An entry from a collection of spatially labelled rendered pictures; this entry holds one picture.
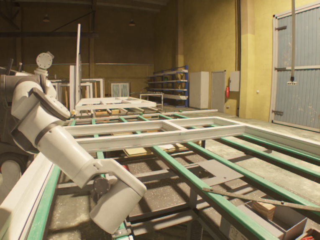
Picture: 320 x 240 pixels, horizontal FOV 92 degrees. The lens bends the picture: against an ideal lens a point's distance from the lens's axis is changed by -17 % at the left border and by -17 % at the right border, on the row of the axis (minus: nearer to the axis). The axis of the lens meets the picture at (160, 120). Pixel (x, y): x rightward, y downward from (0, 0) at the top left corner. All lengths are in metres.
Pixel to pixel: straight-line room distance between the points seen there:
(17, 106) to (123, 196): 0.32
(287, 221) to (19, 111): 1.14
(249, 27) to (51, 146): 8.24
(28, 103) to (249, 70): 7.84
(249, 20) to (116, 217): 8.33
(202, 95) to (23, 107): 9.93
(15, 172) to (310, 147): 1.55
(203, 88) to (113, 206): 9.97
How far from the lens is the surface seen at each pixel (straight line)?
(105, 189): 0.38
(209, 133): 1.35
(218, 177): 0.82
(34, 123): 0.43
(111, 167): 0.38
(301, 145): 1.31
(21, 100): 0.50
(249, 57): 8.08
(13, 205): 0.59
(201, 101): 10.24
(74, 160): 0.39
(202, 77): 10.22
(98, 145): 1.11
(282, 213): 1.08
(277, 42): 7.68
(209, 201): 0.69
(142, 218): 1.04
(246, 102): 7.97
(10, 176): 1.00
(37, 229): 0.60
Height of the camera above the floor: 1.23
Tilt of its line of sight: 10 degrees down
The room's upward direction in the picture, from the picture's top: straight up
